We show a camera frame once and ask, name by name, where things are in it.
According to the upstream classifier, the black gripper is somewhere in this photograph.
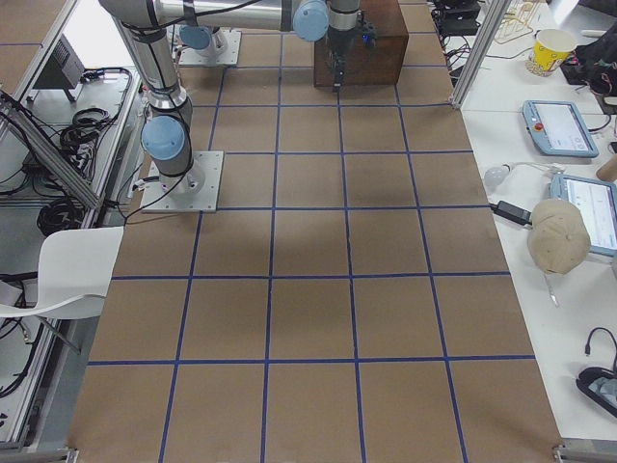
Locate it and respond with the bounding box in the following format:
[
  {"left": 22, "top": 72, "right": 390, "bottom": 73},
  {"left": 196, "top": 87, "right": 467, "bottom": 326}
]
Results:
[{"left": 328, "top": 28, "right": 351, "bottom": 92}]

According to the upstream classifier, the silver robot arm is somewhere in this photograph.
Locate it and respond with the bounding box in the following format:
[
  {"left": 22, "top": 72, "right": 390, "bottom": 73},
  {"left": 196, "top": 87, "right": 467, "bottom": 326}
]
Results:
[
  {"left": 101, "top": 1, "right": 361, "bottom": 196},
  {"left": 179, "top": 25, "right": 228, "bottom": 53}
]

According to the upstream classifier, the dark brown wooden cabinet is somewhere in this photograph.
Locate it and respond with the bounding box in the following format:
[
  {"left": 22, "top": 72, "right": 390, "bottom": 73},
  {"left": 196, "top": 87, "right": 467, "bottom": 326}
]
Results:
[{"left": 313, "top": 1, "right": 409, "bottom": 89}]

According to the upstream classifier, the white light bulb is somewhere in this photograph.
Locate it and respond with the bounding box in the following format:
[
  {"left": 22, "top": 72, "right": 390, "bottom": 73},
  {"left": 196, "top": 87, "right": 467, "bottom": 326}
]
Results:
[{"left": 483, "top": 164, "right": 512, "bottom": 190}]

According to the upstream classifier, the yellow popcorn bucket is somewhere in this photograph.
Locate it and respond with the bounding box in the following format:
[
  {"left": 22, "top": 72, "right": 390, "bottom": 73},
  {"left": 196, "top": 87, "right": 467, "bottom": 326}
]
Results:
[{"left": 525, "top": 29, "right": 577, "bottom": 77}]

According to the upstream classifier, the black power adapter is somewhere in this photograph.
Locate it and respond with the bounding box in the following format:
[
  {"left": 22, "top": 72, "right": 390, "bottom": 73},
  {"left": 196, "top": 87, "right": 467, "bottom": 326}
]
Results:
[{"left": 490, "top": 201, "right": 532, "bottom": 226}]

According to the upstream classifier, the upper teach pendant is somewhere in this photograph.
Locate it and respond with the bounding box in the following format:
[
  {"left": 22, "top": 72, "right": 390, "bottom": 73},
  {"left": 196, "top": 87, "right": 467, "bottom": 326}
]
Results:
[{"left": 522, "top": 100, "right": 600, "bottom": 158}]

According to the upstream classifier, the teach pendant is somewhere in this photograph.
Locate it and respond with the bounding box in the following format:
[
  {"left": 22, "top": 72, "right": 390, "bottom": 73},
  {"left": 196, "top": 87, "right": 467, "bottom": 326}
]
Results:
[
  {"left": 522, "top": 100, "right": 600, "bottom": 158},
  {"left": 549, "top": 174, "right": 616, "bottom": 257}
]

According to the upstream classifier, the grey control box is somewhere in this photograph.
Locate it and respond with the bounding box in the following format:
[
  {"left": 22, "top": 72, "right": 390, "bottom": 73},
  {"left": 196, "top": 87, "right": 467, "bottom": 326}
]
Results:
[{"left": 33, "top": 34, "right": 85, "bottom": 102}]

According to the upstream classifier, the beige baseball cap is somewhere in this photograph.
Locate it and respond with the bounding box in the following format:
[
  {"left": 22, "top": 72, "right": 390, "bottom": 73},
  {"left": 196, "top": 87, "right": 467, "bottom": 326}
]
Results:
[{"left": 527, "top": 199, "right": 591, "bottom": 275}]

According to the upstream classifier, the lower teach pendant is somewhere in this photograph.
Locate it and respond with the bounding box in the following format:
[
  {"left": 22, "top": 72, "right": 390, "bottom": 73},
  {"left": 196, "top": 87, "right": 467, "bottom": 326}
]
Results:
[{"left": 549, "top": 174, "right": 616, "bottom": 257}]

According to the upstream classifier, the white plastic chair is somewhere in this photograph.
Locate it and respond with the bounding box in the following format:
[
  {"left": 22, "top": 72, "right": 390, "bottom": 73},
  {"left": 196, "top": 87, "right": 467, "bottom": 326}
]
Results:
[{"left": 1, "top": 227, "right": 124, "bottom": 320}]

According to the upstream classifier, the black glasses case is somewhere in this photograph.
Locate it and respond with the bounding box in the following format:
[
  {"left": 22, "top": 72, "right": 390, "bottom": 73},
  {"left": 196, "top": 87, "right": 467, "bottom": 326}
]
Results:
[{"left": 576, "top": 367, "right": 616, "bottom": 417}]

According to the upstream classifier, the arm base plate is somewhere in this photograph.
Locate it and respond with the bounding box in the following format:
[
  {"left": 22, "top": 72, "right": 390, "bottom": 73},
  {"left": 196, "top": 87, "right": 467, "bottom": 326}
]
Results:
[
  {"left": 177, "top": 29, "right": 241, "bottom": 68},
  {"left": 140, "top": 150, "right": 225, "bottom": 213}
]

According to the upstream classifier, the aluminium frame post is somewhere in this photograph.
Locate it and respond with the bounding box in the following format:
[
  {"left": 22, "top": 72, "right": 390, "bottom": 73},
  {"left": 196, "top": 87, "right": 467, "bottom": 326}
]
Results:
[{"left": 450, "top": 0, "right": 510, "bottom": 109}]

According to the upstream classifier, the wooden wire rack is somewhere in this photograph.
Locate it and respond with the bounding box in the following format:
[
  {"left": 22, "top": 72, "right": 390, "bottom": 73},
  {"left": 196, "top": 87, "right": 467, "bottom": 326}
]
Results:
[{"left": 494, "top": 0, "right": 540, "bottom": 44}]

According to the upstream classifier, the black cable bundle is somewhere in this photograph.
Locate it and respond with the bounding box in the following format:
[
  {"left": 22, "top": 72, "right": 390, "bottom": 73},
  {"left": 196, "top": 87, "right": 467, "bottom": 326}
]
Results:
[{"left": 58, "top": 107, "right": 120, "bottom": 170}]

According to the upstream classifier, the black cable with plug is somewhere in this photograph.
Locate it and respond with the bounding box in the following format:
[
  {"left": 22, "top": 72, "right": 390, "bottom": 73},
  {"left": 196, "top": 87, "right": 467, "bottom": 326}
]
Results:
[{"left": 583, "top": 327, "right": 617, "bottom": 372}]

